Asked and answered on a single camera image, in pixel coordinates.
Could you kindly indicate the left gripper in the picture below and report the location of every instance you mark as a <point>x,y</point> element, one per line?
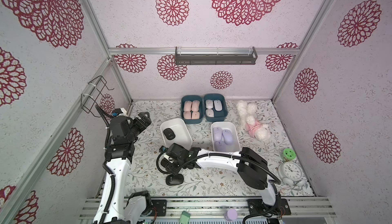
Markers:
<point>146,121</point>

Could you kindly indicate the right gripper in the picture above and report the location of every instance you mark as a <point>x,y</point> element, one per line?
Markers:
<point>171,164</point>

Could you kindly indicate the white tray front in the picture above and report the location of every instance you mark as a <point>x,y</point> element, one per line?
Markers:
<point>181,133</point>

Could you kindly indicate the white tray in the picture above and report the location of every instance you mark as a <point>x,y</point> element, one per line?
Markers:
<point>181,133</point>
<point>228,126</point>

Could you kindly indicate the black mouse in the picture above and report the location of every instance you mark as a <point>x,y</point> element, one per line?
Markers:
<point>169,134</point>
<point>166,164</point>
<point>174,180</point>

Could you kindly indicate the purple mouse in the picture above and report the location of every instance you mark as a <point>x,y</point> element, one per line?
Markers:
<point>217,134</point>
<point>227,137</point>
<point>220,146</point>

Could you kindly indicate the teal storage box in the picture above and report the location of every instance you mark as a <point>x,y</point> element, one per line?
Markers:
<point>201,110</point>
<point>218,116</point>

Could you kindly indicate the white mouse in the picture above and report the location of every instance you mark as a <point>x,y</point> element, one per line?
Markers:
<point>218,105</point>
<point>209,104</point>
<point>209,113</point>

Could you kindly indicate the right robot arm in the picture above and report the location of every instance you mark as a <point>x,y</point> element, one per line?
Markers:
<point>249,165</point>

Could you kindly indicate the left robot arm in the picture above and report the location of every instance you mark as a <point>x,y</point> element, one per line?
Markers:
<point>114,208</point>

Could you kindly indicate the green connector block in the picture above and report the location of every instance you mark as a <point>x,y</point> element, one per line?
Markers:
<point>184,218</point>

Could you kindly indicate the purple round cap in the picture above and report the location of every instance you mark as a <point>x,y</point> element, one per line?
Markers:
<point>231,215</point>

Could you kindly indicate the white plush toy pink dress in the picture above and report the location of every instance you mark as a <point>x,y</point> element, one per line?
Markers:
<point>256,129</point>

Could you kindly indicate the green round toy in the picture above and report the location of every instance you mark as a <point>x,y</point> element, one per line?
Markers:
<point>288,155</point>

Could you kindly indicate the white alarm clock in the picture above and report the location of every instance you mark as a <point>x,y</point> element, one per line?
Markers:
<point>291,174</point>

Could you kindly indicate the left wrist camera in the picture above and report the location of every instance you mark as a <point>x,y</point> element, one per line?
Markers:
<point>119,112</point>

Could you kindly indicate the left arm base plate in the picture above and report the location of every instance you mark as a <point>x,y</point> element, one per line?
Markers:
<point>155,207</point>

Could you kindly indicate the black wire wall rack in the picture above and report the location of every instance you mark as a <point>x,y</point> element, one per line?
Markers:
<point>89,99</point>

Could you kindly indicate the dark wall shelf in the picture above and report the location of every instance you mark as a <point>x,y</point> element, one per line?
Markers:
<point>216,59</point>

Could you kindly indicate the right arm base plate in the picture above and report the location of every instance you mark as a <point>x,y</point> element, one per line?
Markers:
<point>257,206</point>

